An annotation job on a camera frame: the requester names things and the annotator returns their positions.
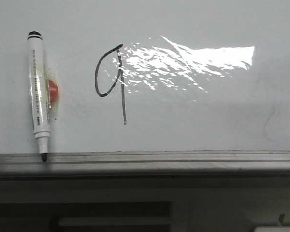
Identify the grey aluminium whiteboard frame rail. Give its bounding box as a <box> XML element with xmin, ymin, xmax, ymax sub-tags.
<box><xmin>0</xmin><ymin>151</ymin><xmax>290</xmax><ymax>179</ymax></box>

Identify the white box at bottom right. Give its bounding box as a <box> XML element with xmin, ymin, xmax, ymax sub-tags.
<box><xmin>254</xmin><ymin>226</ymin><xmax>290</xmax><ymax>232</ymax></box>

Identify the red magnet taped to marker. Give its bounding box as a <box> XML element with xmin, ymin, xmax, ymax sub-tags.
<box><xmin>45</xmin><ymin>67</ymin><xmax>60</xmax><ymax>113</ymax></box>

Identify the white black whiteboard marker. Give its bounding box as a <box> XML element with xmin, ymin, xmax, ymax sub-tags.
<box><xmin>27</xmin><ymin>31</ymin><xmax>50</xmax><ymax>162</ymax></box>

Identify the white whiteboard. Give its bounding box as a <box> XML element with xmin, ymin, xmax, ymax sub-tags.
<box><xmin>0</xmin><ymin>0</ymin><xmax>290</xmax><ymax>154</ymax></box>

